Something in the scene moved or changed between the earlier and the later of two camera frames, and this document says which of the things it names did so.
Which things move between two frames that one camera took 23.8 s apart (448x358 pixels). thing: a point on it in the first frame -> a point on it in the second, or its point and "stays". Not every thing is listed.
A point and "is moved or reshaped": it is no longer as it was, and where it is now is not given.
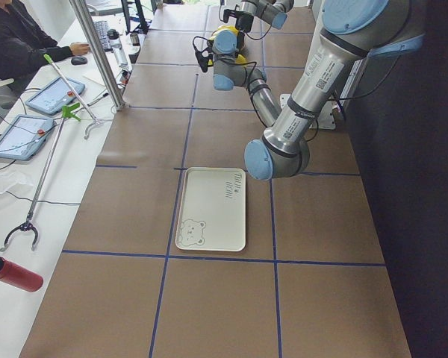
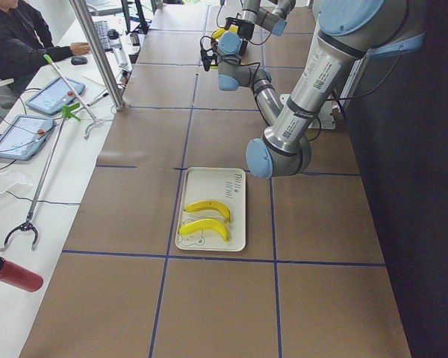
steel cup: (135, 39) stays
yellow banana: (239, 57) is moved or reshaped
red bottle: (1, 270) stays
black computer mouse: (78, 60) stays
